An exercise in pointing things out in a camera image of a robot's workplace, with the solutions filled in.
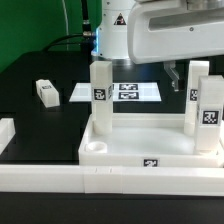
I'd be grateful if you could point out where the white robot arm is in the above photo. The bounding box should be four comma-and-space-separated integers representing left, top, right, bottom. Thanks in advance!
92, 0, 224, 91

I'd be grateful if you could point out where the white front fence bar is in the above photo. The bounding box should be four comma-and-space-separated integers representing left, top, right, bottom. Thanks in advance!
0, 165, 224, 196

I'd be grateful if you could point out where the white marker base plate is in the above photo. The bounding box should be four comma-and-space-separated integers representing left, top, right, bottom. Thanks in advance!
70, 82, 161, 102

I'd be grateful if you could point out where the black cable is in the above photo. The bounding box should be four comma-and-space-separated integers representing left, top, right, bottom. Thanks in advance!
42, 0, 98, 52

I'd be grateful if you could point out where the white cable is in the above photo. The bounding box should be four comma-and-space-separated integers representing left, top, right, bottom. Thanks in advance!
61, 0, 70, 51

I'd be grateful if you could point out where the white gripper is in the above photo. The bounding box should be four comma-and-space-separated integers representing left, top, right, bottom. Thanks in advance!
127, 0, 224, 92

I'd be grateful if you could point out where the white desk top tray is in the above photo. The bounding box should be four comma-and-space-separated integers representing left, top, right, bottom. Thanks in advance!
79, 113, 224, 168

